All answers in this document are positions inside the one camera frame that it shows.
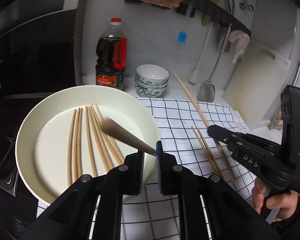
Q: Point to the white cutting board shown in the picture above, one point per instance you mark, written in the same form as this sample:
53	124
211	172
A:
256	83

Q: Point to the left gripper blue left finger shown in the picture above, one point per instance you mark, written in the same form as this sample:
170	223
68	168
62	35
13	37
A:
125	179

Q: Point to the top floral ceramic bowl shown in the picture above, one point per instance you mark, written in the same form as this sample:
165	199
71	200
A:
152	75

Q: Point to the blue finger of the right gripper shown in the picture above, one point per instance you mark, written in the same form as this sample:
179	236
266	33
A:
221	134

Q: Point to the black wall hook rail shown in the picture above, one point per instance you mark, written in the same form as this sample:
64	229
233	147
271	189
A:
209	8

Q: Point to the right hand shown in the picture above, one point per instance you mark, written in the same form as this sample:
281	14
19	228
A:
286	202

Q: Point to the white hanging rag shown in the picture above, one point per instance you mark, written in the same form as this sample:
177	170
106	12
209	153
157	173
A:
242	39

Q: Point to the middle floral ceramic bowl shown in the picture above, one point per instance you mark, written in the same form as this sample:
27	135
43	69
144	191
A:
138	83

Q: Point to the dark soy sauce bottle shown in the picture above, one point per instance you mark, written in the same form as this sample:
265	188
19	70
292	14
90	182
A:
111	51

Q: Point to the large cream round bowl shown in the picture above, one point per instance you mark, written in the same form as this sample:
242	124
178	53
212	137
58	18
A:
35	121

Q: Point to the white black checkered cloth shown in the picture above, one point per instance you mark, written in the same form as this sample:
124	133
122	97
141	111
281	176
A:
150	215

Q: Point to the blue wall sticker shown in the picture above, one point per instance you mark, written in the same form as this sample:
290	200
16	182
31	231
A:
182	37

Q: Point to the white dish brush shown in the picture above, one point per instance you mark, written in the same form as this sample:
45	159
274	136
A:
193	76

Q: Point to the metal spatula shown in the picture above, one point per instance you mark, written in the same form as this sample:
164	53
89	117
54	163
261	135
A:
207	90

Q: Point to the bottom floral ceramic bowl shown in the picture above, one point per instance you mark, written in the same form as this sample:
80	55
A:
150	92

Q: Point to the floral ceramic bowl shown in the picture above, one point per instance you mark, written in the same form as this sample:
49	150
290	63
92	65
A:
152	75
150	92
138	83

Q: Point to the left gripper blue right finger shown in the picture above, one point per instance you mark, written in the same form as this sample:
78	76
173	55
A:
182	182

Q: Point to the black range hood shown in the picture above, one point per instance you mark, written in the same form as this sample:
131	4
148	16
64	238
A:
37	46

